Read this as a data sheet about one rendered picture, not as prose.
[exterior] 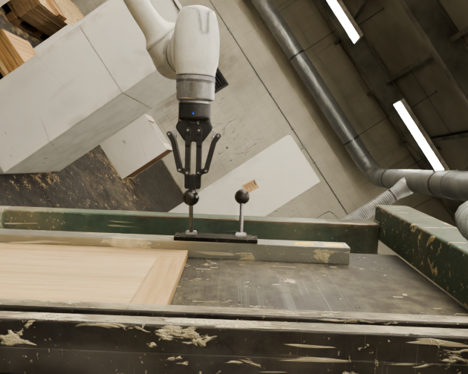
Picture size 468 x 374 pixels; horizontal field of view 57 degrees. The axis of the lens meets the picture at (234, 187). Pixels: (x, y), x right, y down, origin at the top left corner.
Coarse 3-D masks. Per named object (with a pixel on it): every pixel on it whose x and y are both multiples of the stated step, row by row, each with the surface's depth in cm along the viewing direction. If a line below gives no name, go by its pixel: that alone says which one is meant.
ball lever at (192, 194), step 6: (186, 192) 99; (192, 192) 98; (186, 198) 98; (192, 198) 98; (198, 198) 99; (186, 204) 99; (192, 204) 99; (192, 210) 101; (192, 216) 102; (192, 222) 103; (192, 228) 103; (186, 234) 104; (192, 234) 104
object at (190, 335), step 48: (0, 336) 52; (48, 336) 52; (96, 336) 52; (144, 336) 51; (192, 336) 51; (240, 336) 51; (288, 336) 51; (336, 336) 51; (384, 336) 51; (432, 336) 51
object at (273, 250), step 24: (0, 240) 103; (24, 240) 102; (48, 240) 102; (72, 240) 102; (96, 240) 102; (120, 240) 102; (144, 240) 102; (168, 240) 102; (264, 240) 106; (288, 240) 107
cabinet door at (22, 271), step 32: (0, 256) 93; (32, 256) 94; (64, 256) 95; (96, 256) 96; (128, 256) 96; (160, 256) 97; (0, 288) 75; (32, 288) 76; (64, 288) 76; (96, 288) 77; (128, 288) 78; (160, 288) 77
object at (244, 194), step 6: (240, 192) 107; (246, 192) 108; (240, 198) 107; (246, 198) 107; (240, 204) 108; (240, 210) 107; (240, 216) 106; (240, 222) 106; (240, 228) 105; (240, 234) 104; (246, 234) 104
